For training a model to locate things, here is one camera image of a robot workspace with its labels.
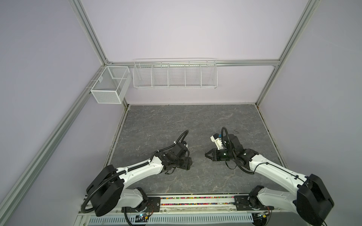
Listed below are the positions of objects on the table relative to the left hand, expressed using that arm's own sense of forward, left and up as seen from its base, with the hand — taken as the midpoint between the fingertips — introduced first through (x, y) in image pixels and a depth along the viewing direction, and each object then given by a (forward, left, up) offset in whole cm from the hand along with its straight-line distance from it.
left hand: (187, 163), depth 82 cm
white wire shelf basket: (+55, +4, +25) cm, 61 cm away
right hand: (+2, -11, +6) cm, 12 cm away
